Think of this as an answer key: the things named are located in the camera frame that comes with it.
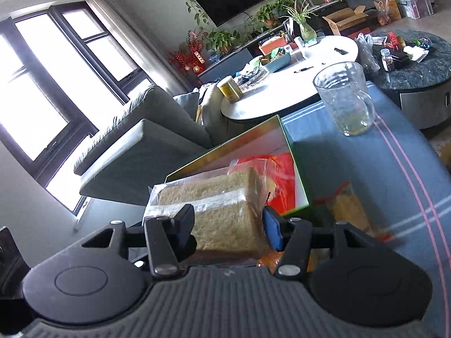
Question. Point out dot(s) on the open cardboard box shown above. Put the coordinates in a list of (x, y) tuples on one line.
[(345, 18)]

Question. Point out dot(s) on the red snack bag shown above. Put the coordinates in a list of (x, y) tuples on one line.
[(278, 174)]

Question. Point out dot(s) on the white round table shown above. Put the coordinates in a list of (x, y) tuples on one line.
[(291, 85)]

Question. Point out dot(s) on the blue striped tablecloth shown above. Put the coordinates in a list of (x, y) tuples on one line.
[(399, 179)]

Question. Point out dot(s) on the grey armchair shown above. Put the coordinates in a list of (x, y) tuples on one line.
[(153, 137)]

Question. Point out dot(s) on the yellow tin can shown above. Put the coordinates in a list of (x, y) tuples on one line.
[(230, 89)]

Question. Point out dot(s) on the red flower decoration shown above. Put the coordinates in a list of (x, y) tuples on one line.
[(189, 57)]

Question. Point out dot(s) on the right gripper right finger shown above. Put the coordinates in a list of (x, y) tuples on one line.
[(292, 237)]

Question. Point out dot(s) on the glass vase with plant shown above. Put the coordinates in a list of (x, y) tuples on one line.
[(300, 14)]

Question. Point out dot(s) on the dark tv console cabinet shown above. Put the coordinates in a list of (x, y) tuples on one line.
[(233, 62)]

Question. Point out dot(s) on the clear plastic storage bin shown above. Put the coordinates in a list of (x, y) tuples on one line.
[(415, 9)]

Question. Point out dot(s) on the green cardboard snack box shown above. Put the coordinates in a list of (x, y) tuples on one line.
[(267, 138)]

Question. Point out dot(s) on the dark round coffee table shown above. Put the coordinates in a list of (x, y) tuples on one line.
[(421, 89)]

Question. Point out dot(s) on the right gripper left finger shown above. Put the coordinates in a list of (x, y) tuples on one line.
[(169, 241)]

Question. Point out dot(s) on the bagged sliced bread loaf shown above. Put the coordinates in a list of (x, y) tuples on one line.
[(228, 214)]

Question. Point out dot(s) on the light blue plastic basket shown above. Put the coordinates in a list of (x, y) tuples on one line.
[(278, 63)]

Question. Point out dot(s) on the orange cake pack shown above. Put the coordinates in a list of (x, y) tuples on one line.
[(345, 205)]

